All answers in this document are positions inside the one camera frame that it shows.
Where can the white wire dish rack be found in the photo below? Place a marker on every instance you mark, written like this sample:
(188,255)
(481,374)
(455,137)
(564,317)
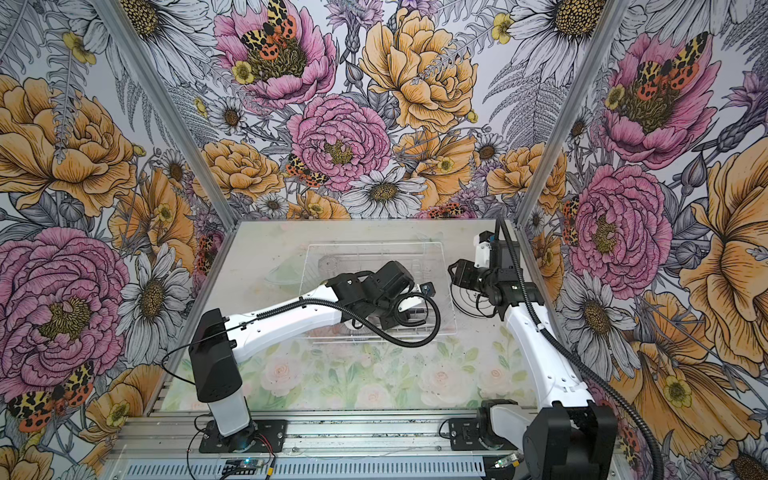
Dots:
(424,260)

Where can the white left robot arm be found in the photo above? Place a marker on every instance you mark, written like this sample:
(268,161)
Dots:
(220,344)

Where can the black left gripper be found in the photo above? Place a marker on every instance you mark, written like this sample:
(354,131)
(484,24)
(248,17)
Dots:
(387,321)

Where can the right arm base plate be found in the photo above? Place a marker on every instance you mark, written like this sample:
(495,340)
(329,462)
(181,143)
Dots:
(464,435)

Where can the aluminium corner post right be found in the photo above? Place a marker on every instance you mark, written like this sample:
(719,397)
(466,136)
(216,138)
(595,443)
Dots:
(599,48)

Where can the green circuit board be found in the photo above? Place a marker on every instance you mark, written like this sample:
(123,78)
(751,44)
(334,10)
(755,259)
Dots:
(248,467)

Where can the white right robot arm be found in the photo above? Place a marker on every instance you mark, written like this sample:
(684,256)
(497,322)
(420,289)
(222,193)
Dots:
(566,435)

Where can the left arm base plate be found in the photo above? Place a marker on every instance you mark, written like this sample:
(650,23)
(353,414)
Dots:
(261,436)

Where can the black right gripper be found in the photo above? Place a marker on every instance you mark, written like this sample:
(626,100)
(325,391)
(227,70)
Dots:
(462,273)

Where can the aluminium corner post left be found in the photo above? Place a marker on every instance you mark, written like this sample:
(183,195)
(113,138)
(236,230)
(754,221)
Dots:
(139,60)

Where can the aluminium corner post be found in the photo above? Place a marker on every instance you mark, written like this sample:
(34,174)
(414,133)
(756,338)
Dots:
(599,48)
(139,60)

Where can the aluminium front rail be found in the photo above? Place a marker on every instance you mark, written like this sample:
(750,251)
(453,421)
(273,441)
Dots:
(408,444)

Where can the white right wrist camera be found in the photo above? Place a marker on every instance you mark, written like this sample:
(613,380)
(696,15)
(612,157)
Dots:
(483,249)

